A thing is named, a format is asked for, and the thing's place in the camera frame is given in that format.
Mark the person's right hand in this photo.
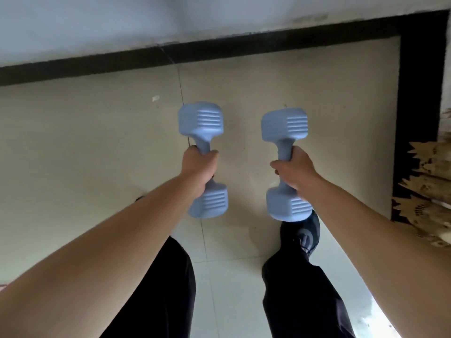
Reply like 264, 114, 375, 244
270, 146, 323, 203

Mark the person's right forearm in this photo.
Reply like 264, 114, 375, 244
299, 179, 451, 338

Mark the person's left forearm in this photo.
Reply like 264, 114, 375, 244
0, 176, 207, 338

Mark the person's black right shoe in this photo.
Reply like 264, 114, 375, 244
280, 209, 321, 261

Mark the beige patterned curtain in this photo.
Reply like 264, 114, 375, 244
391, 108, 451, 250

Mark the person's left hand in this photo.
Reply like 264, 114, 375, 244
179, 145, 220, 201

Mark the light blue dumbbell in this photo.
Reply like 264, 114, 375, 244
260, 108, 313, 222
177, 101, 229, 219

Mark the black baseboard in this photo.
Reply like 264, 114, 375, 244
0, 9, 450, 222

